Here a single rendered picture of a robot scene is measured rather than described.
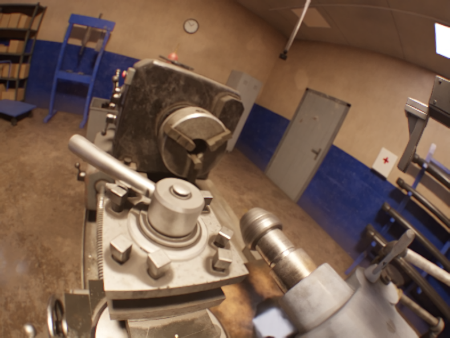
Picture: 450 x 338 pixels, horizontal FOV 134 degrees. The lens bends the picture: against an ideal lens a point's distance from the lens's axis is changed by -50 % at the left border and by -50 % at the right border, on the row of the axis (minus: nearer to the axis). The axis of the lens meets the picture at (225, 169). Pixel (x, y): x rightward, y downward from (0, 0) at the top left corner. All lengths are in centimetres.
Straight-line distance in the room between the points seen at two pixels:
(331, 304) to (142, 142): 82
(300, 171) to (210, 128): 328
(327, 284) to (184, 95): 77
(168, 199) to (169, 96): 64
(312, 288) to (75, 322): 43
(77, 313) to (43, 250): 122
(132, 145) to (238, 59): 410
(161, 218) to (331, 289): 26
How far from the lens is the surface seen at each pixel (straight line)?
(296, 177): 389
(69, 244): 166
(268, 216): 39
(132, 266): 21
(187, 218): 20
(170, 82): 80
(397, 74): 387
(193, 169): 68
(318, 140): 377
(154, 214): 21
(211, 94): 86
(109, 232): 23
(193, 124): 64
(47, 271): 155
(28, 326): 46
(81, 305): 47
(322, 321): 32
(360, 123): 360
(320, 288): 32
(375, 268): 38
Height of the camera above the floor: 131
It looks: 21 degrees down
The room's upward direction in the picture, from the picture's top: 25 degrees clockwise
